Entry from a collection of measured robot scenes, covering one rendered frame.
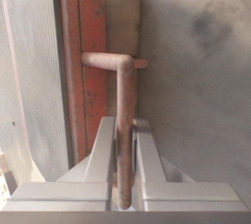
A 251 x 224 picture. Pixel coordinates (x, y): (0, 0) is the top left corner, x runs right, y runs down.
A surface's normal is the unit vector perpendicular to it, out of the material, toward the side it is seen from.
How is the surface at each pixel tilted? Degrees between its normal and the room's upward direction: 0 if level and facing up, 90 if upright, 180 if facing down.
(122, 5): 76
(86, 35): 90
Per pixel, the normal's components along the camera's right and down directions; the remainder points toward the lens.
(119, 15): 0.36, 0.27
